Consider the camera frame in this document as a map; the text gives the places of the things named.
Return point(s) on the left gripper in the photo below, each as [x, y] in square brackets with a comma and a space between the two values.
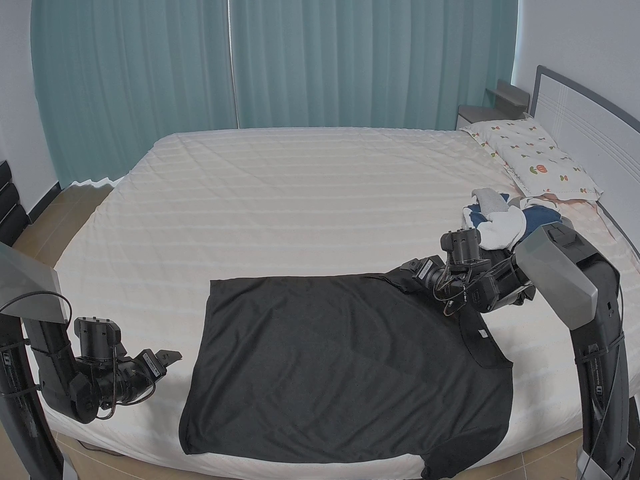
[135, 380]

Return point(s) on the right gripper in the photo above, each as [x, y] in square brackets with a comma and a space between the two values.
[435, 275]

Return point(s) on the black T-shirt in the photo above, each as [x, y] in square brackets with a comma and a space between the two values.
[325, 358]

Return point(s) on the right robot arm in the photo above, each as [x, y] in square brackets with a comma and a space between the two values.
[555, 268]

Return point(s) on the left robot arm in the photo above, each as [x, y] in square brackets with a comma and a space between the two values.
[50, 353]

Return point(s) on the pile of clothes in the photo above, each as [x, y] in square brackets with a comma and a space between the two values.
[500, 228]

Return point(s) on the bed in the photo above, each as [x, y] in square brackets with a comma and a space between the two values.
[300, 193]

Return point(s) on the white printed pillow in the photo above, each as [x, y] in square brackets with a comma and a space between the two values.
[535, 158]

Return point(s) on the grey bedside table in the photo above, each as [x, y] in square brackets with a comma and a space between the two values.
[480, 115]

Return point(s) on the blue-green curtain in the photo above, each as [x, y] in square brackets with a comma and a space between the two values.
[125, 68]
[375, 43]

